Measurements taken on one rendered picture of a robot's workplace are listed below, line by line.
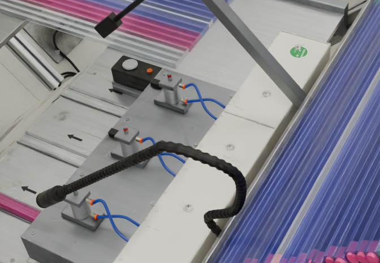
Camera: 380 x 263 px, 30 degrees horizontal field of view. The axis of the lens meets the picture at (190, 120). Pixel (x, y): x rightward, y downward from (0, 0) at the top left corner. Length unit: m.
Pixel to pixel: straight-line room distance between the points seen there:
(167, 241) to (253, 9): 0.55
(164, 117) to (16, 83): 1.29
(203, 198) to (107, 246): 0.13
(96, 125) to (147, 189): 0.21
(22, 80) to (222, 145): 1.40
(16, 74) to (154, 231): 1.46
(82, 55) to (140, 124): 1.40
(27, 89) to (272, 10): 1.16
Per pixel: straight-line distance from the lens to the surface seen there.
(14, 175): 1.05
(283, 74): 0.91
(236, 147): 0.92
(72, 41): 2.37
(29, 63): 1.92
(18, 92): 2.24
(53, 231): 0.90
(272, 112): 0.96
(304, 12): 1.25
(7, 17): 1.34
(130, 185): 0.92
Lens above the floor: 1.97
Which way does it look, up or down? 52 degrees down
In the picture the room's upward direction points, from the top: 64 degrees clockwise
